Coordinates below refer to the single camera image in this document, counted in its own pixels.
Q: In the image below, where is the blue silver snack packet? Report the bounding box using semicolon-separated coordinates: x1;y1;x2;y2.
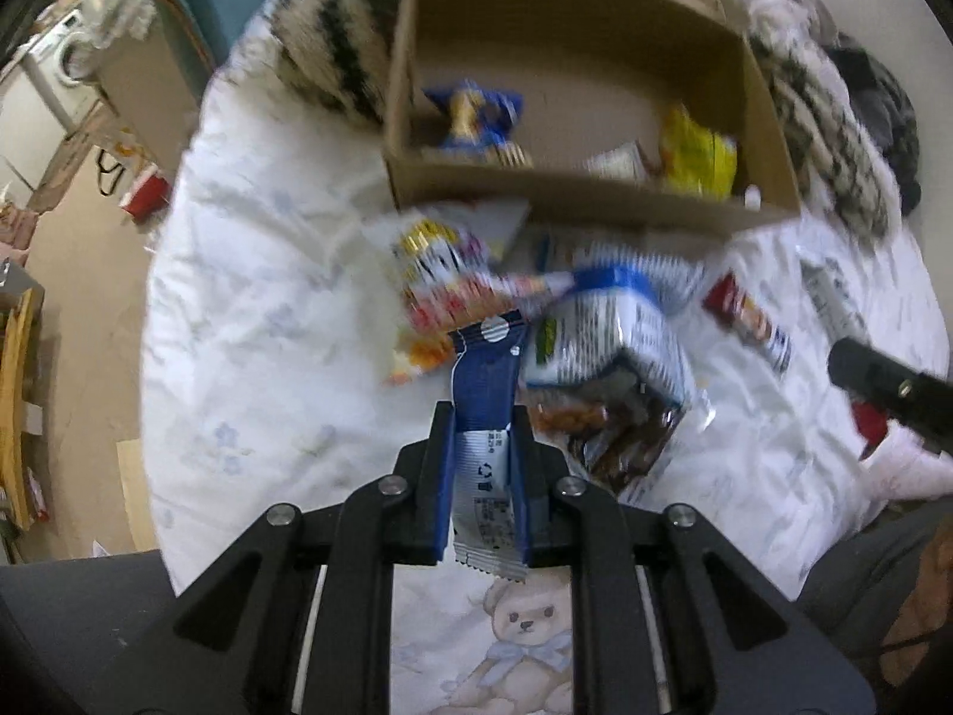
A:
451;312;527;581

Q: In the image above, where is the large white blue snack bag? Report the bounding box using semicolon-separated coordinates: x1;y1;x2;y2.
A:
522;242;704;494

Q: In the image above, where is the colourful red chip bag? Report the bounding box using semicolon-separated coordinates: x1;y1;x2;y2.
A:
365;198;575;384

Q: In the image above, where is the red white cake snack packet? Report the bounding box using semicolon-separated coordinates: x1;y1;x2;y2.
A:
703;271;792;375

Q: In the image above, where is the silver wrapper on duvet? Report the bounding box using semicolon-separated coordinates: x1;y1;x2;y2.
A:
799;259;871;344

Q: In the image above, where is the white floral bear duvet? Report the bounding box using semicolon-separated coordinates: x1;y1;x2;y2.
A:
100;0;951;713

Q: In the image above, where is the dark clothes pile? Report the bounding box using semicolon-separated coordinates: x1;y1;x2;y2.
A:
826;32;923;218

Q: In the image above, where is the yellow snack packet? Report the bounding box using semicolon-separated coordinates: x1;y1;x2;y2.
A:
659;105;738;202

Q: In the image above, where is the blue gold snack packet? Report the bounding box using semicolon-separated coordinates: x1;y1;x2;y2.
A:
420;79;533;168

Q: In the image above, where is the red box on floor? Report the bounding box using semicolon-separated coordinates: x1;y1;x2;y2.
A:
120;166;171;225

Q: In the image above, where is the brown cardboard box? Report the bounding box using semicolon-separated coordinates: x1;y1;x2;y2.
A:
384;0;799;236

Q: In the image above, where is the yellow wooden furniture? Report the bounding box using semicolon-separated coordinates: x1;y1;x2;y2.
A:
0;287;39;531

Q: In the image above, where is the cream black fuzzy blanket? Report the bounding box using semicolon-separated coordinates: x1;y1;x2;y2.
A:
270;0;401;128

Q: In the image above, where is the white washing machine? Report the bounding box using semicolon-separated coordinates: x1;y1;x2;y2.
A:
23;8;95;91

